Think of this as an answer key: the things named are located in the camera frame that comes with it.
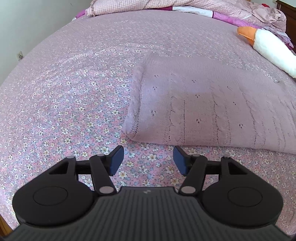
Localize pink cable-knit cardigan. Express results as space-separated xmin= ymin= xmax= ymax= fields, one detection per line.
xmin=124 ymin=54 xmax=295 ymax=154

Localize pink floral bed sheet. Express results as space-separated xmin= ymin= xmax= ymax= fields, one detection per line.
xmin=1 ymin=10 xmax=295 ymax=228

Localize wooden bedside cabinet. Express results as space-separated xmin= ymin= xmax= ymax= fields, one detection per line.
xmin=0 ymin=215 xmax=13 ymax=237

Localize white goose plush toy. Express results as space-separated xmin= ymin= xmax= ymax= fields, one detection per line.
xmin=237 ymin=27 xmax=295 ymax=78

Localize pink checkered quilt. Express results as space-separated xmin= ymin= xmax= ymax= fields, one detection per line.
xmin=71 ymin=0 xmax=295 ymax=49

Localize wooden wardrobe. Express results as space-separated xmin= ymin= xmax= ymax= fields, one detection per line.
xmin=276 ymin=0 xmax=296 ymax=51

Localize white wall socket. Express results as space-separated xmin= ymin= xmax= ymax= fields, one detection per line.
xmin=17 ymin=51 xmax=23 ymax=61

